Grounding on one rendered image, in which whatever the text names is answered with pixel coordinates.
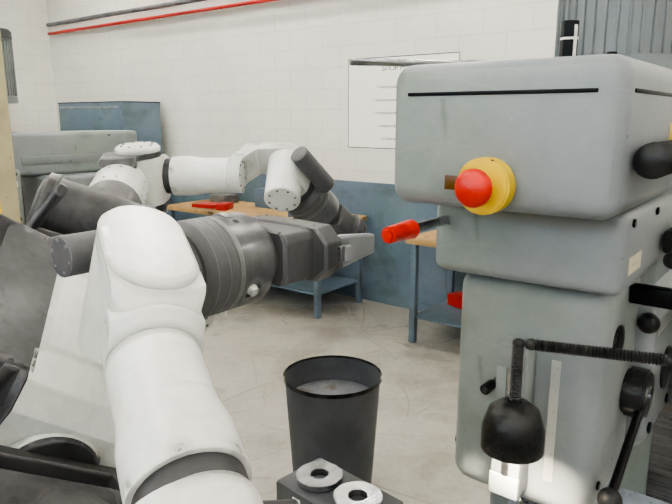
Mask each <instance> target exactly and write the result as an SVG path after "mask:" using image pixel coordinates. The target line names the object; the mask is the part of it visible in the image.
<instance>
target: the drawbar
mask: <svg viewBox="0 0 672 504"><path fill-rule="evenodd" d="M575 24H578V33H579V20H565V21H562V24H561V38H562V37H572V36H573V37H574V29H575ZM578 33H577V37H578ZM573 42H574V39H563V40H560V52H559V57H565V56H572V55H573Z"/></svg>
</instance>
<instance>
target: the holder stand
mask: <svg viewBox="0 0 672 504"><path fill-rule="evenodd" d="M276 488H277V500H282V499H297V501H298V503H299V504H403V502H402V501H401V500H399V499H397V498H395V497H393V496H391V495H390V494H388V493H386V492H384V491H382V490H380V489H379V488H377V487H376V486H375V485H373V484H370V483H367V482H365V481H363V480H361V479H360V478H358V477H356V476H354V475H352V474H350V473H348V472H346V471H345V470H343V469H341V468H339V467H338V466H337V465H335V464H332V463H330V462H328V461H326V460H324V459H322V458H318V459H316V460H314V461H312V462H310V463H307V464H305V465H303V466H301V467H300V468H299V469H297V470H296V471H294V472H292V473H290V474H288V475H286V476H284V477H282V478H280V479H279V480H277V482H276Z"/></svg>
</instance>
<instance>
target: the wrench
mask: <svg viewBox="0 0 672 504"><path fill-rule="evenodd" d="M477 61H478V60H423V59H372V58H353V59H351V60H350V61H349V64H350V65H351V66H401V67H409V66H413V65H424V64H442V63H459V62H477Z"/></svg>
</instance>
